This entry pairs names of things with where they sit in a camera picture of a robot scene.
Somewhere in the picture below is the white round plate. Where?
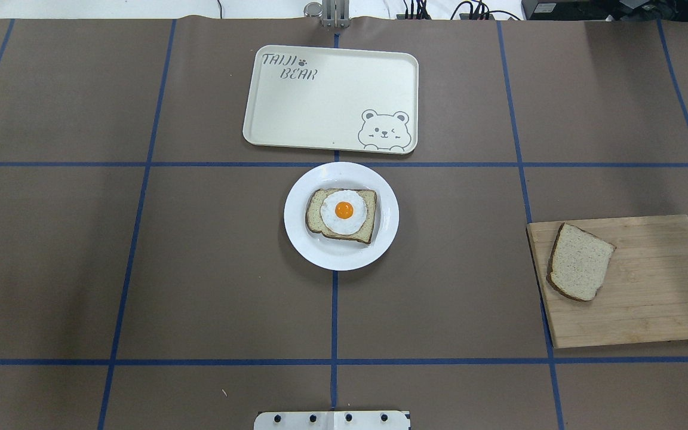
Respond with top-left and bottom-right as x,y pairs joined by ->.
283,162 -> 400,271

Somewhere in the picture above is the bread slice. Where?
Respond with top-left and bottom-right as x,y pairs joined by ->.
546,223 -> 616,302
305,188 -> 377,244

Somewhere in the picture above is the bread slice under egg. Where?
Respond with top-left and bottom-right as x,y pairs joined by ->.
305,188 -> 377,244

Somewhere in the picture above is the fried egg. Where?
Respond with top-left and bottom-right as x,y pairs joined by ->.
320,189 -> 367,236

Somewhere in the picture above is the cream bear serving tray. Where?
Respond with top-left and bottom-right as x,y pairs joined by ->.
242,45 -> 419,155

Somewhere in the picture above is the wooden cutting board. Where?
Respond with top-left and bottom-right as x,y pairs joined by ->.
527,214 -> 688,349

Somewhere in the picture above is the aluminium frame post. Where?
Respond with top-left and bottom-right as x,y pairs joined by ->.
303,0 -> 351,29

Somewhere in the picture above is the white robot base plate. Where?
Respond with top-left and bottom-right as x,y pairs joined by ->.
253,410 -> 411,429

